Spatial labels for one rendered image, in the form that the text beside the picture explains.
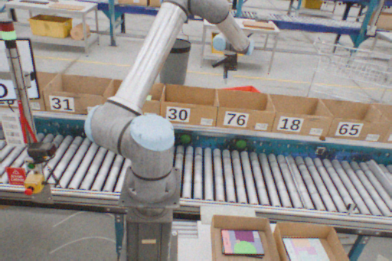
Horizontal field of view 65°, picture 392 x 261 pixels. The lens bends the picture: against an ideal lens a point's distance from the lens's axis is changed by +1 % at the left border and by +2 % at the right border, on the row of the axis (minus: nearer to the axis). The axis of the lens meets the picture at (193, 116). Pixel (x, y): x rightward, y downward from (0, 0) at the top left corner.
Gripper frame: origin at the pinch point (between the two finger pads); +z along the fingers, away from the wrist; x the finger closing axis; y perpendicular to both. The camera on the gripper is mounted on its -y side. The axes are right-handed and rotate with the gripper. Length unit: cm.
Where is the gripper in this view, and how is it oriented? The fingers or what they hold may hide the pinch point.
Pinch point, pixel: (224, 80)
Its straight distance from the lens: 207.5
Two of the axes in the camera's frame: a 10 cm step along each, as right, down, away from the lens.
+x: -0.4, -5.6, 8.3
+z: 0.1, 8.3, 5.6
